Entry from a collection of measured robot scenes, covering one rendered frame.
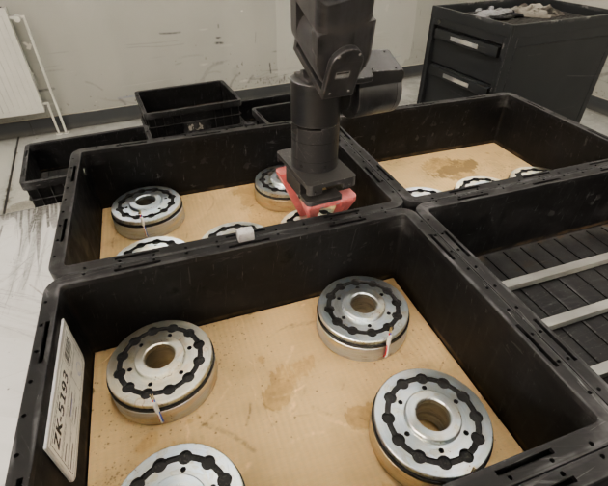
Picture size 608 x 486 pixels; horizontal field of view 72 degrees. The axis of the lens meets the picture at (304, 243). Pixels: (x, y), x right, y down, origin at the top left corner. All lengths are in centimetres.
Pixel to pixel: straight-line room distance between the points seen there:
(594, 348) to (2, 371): 76
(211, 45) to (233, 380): 315
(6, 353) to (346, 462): 54
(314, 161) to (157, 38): 294
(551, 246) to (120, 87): 311
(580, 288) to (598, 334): 8
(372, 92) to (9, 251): 74
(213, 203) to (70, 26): 272
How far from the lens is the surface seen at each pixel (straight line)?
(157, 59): 342
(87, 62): 339
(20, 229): 104
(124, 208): 68
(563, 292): 63
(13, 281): 90
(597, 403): 39
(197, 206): 71
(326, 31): 41
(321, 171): 51
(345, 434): 43
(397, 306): 49
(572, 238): 74
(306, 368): 46
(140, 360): 45
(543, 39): 195
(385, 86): 52
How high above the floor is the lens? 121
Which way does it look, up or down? 38 degrees down
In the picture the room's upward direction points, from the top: straight up
